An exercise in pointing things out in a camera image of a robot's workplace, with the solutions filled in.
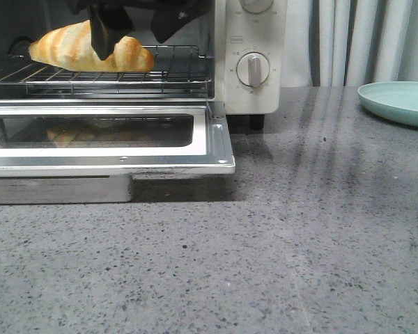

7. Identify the glass oven door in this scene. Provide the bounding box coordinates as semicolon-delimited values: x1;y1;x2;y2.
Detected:
0;100;235;205

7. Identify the grey white curtain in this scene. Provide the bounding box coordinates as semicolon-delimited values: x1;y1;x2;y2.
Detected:
281;0;418;87

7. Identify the black right oven foot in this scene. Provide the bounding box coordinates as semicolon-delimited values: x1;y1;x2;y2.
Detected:
249;114;265;131

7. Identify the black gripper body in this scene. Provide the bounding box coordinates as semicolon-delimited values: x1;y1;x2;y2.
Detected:
65;0;181;14

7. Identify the golden bread roll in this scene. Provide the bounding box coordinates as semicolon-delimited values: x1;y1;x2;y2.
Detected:
29;20;155;72

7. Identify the upper temperature knob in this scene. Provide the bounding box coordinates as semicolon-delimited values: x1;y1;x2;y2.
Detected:
240;0;274;14

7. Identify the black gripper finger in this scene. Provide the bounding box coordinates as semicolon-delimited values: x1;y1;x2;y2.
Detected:
150;0;211;43
87;4;134;61

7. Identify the lower timer knob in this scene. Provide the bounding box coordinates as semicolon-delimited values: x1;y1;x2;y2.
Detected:
236;52;270;88

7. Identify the white Toshiba toaster oven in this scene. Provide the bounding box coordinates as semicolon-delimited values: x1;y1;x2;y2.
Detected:
0;1;287;116

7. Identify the light green plate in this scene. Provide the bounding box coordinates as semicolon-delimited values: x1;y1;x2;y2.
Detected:
357;81;418;127

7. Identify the metal oven wire rack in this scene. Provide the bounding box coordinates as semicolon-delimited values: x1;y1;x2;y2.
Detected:
0;46;214;99

